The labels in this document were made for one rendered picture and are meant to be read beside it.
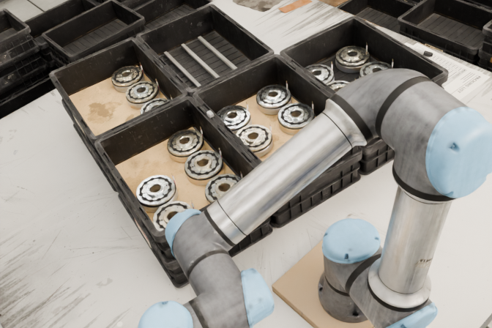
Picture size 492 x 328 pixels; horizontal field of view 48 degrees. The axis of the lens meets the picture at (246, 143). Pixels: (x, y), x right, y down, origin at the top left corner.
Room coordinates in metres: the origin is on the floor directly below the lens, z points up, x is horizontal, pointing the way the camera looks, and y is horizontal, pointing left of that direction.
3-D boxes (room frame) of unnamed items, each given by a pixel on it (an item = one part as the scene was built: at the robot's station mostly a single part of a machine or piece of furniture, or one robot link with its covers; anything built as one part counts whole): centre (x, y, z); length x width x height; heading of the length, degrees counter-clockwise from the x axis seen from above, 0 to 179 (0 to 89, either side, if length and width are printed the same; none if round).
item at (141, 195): (0.98, 0.25, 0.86); 0.10 x 0.10 x 0.01
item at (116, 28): (2.32, 0.61, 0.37); 0.40 x 0.30 x 0.45; 125
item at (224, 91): (1.14, -0.09, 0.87); 0.40 x 0.30 x 0.11; 25
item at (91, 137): (1.37, 0.35, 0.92); 0.40 x 0.30 x 0.02; 25
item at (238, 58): (1.50, 0.08, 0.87); 0.40 x 0.30 x 0.11; 25
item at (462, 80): (1.44, -0.65, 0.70); 0.33 x 0.23 x 0.01; 35
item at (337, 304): (0.67, -0.18, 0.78); 0.15 x 0.15 x 0.10
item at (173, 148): (1.14, 0.17, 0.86); 0.10 x 0.10 x 0.01
